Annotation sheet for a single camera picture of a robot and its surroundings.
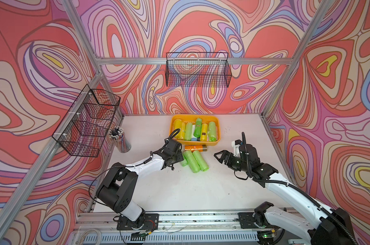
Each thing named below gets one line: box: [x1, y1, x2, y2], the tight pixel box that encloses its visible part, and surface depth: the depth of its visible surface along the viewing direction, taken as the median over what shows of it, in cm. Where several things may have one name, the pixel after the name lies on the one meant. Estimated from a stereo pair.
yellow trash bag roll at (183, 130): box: [180, 121, 186, 140], surface depth 106 cm
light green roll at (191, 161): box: [182, 150, 201, 174], surface depth 93 cm
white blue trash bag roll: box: [190, 124, 198, 142], surface depth 103 cm
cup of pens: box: [108, 125, 132, 154], surface depth 90 cm
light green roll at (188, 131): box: [184, 121, 193, 141], surface depth 107 cm
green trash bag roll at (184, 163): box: [180, 156, 189, 167], surface depth 93 cm
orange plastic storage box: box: [168, 114, 221, 146], surface depth 104 cm
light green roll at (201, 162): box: [192, 150, 210, 172], surface depth 93 cm
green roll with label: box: [193, 117, 203, 138], surface depth 103 cm
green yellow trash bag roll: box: [200, 123, 208, 142], surface depth 101 cm
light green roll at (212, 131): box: [208, 121, 217, 142], surface depth 103 cm
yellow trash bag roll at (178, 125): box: [173, 118, 182, 139], surface depth 107 cm
